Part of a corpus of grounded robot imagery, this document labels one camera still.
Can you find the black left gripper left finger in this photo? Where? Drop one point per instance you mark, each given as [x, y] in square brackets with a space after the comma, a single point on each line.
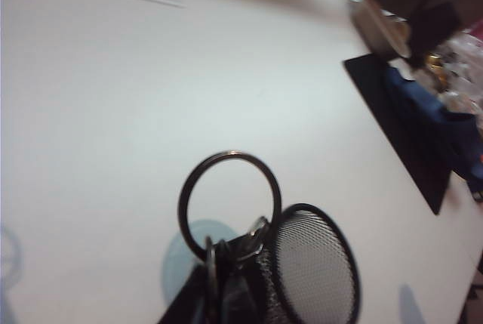
[181, 301]

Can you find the brown cardboard box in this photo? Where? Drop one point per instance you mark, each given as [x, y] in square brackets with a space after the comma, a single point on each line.
[392, 7]

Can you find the dark blue cloth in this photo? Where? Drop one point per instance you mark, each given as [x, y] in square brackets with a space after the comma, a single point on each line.
[434, 120]

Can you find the black desk mat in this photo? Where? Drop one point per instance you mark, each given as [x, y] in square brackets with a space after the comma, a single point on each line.
[400, 127]

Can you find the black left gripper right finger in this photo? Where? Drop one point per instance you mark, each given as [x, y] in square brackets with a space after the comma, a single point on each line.
[239, 301]

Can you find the clear plastic bags pile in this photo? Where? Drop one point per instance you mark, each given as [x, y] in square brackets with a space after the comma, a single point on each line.
[460, 67]

